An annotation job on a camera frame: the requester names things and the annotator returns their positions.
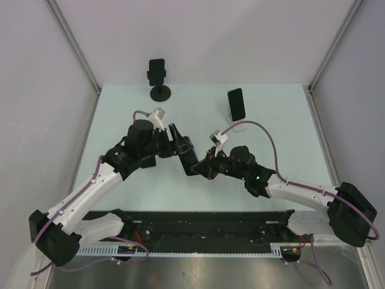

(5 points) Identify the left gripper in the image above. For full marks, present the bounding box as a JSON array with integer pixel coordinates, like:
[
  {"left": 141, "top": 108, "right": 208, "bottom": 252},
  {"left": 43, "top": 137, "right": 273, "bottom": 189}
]
[{"left": 138, "top": 123, "right": 192, "bottom": 159}]

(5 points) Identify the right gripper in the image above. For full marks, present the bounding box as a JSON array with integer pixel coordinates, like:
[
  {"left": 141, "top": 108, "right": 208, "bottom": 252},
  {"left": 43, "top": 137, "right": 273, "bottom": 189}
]
[{"left": 192, "top": 146, "right": 247, "bottom": 180}]

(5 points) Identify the black phone blue edge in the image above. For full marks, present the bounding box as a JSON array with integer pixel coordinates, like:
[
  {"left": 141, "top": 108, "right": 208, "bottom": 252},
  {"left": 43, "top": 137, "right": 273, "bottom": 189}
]
[{"left": 179, "top": 148, "right": 199, "bottom": 176}]

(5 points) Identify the white folding phone stand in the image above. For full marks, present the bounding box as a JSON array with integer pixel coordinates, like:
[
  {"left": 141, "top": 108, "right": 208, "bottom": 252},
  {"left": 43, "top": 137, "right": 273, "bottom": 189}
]
[{"left": 226, "top": 110, "right": 246, "bottom": 132}]

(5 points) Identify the black folding phone stand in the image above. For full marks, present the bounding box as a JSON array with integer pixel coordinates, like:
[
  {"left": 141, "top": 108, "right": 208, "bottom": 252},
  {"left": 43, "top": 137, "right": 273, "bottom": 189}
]
[{"left": 140, "top": 156, "right": 156, "bottom": 169}]

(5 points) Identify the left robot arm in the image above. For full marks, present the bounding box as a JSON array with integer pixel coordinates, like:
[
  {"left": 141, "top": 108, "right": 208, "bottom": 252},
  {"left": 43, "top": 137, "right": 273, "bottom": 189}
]
[{"left": 29, "top": 119, "right": 194, "bottom": 267}]

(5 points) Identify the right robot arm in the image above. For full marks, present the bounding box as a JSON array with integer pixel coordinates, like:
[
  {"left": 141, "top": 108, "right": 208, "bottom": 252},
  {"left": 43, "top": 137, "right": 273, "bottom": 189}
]
[{"left": 191, "top": 146, "right": 377, "bottom": 247}]

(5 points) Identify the black round base phone stand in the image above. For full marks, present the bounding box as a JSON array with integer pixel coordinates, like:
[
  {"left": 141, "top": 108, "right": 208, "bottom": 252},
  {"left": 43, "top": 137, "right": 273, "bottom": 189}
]
[{"left": 150, "top": 84, "right": 171, "bottom": 102}]

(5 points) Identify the black phone on round stand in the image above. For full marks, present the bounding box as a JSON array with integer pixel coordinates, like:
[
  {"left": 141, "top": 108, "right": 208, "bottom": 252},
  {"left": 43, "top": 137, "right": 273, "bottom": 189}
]
[{"left": 147, "top": 58, "right": 166, "bottom": 87}]

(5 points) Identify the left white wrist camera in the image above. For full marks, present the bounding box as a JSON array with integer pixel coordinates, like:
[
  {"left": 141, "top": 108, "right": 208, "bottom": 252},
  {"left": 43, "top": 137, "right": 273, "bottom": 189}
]
[{"left": 147, "top": 108, "right": 165, "bottom": 131}]

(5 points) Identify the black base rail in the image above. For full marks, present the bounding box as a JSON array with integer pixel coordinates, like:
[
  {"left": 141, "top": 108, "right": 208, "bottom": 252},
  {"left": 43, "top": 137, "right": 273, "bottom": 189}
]
[{"left": 81, "top": 209, "right": 301, "bottom": 253}]

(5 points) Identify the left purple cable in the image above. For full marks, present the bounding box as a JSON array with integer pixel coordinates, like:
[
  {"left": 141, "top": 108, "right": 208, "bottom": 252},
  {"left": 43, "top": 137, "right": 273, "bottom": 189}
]
[{"left": 29, "top": 110, "right": 151, "bottom": 276}]

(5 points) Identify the purple cable loop under rail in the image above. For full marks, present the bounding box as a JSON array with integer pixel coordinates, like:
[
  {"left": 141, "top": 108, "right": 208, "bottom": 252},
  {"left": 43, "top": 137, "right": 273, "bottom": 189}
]
[{"left": 111, "top": 236, "right": 150, "bottom": 266}]

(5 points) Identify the white slotted cable duct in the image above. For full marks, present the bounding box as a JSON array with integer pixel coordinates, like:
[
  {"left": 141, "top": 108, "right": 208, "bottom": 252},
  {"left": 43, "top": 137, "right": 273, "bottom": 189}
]
[{"left": 76, "top": 242, "right": 299, "bottom": 258}]

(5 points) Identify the left aluminium frame post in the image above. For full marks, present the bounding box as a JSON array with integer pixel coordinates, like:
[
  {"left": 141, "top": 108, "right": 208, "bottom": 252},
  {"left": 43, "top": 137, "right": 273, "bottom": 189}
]
[{"left": 45, "top": 0, "right": 102, "bottom": 96}]

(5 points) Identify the aluminium frame post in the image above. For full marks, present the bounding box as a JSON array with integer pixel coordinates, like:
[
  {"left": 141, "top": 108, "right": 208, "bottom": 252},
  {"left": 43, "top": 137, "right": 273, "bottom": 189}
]
[
  {"left": 45, "top": 0, "right": 102, "bottom": 96},
  {"left": 307, "top": 0, "right": 366, "bottom": 94}
]

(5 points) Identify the right aluminium frame post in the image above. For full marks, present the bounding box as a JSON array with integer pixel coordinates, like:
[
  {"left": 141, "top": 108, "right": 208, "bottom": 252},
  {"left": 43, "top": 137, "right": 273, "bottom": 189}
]
[{"left": 307, "top": 0, "right": 366, "bottom": 94}]

